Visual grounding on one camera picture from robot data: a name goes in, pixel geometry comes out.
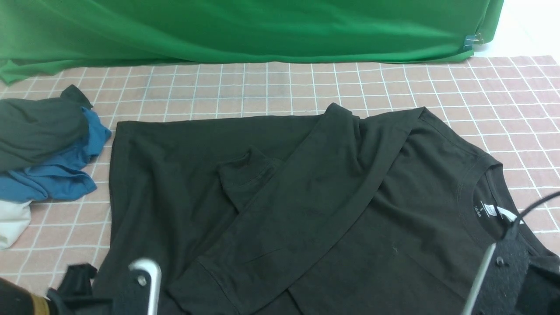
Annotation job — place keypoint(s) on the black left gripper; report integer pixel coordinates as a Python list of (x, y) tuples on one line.
[(74, 296)]

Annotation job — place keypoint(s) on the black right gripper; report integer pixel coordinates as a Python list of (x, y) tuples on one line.
[(540, 292)]

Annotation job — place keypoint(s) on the dark gray long-sleeved shirt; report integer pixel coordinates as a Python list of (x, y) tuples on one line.
[(304, 215)]

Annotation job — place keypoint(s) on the blue shirt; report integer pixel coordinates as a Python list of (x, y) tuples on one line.
[(60, 177)]

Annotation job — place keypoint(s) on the white folded cloth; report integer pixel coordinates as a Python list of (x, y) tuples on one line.
[(14, 218)]

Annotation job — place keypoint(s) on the pink grid tablecloth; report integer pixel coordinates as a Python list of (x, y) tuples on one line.
[(507, 105)]

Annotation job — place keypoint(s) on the green backdrop cloth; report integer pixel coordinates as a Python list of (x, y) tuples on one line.
[(48, 36)]

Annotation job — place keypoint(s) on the blue binder clip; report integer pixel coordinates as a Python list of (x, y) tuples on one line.
[(472, 41)]

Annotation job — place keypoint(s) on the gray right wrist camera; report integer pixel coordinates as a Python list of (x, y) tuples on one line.
[(499, 279)]

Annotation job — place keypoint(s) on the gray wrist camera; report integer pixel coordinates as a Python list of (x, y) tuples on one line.
[(139, 292), (499, 279)]

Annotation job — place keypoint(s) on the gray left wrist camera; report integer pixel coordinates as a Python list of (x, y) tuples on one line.
[(139, 292)]

